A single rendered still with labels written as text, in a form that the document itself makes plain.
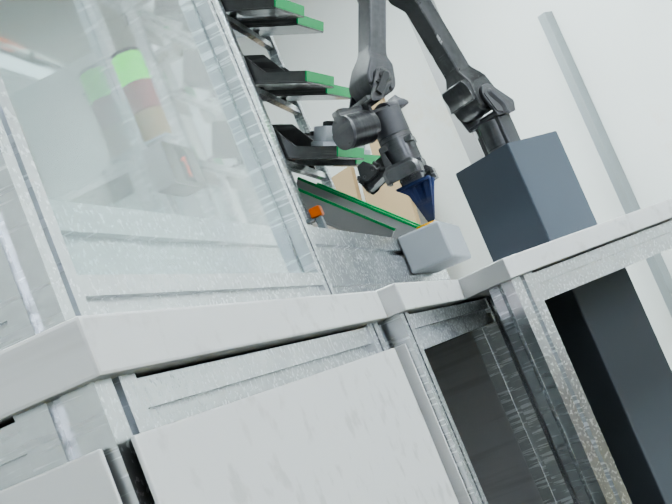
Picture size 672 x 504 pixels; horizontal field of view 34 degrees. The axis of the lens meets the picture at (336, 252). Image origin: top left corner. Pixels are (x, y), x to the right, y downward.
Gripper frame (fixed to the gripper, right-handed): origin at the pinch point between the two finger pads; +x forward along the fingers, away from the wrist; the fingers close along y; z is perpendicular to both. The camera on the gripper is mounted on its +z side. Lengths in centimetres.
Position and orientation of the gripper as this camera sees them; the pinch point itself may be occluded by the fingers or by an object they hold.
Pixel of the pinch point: (423, 202)
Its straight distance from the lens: 185.8
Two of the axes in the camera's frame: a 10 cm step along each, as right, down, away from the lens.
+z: -8.9, 4.0, 2.2
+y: -2.4, -0.1, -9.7
